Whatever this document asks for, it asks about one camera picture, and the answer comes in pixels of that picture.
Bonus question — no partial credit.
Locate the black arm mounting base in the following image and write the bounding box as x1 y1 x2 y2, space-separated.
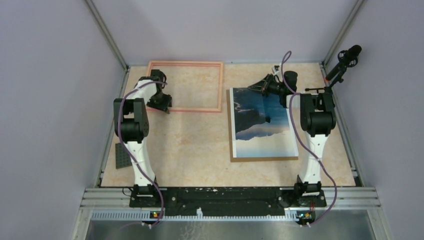
129 185 327 217

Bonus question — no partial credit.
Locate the landscape photo print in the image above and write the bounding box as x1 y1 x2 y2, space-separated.
229 86 300 159

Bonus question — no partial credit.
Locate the black microphone tripod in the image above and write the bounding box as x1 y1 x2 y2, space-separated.
305 71 345 95

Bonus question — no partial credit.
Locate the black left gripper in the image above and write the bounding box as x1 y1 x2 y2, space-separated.
146 91 172 115

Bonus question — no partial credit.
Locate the white cable duct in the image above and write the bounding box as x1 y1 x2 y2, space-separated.
90 209 312 222

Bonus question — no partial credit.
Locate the grey building baseplate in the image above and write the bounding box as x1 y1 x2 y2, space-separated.
115 143 132 169

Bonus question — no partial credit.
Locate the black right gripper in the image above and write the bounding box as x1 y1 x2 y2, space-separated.
247 74 285 98

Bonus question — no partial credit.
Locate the black microphone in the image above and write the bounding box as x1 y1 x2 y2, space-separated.
325 44 362 82

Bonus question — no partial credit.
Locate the aluminium rail front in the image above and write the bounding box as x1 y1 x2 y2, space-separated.
79 187 382 210

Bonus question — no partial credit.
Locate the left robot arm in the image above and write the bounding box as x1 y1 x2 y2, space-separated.
113 69 172 207

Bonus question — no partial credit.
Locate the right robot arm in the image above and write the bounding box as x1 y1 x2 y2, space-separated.
248 70 337 206

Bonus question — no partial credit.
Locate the pink wooden picture frame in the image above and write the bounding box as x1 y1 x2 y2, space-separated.
146 60 224 113

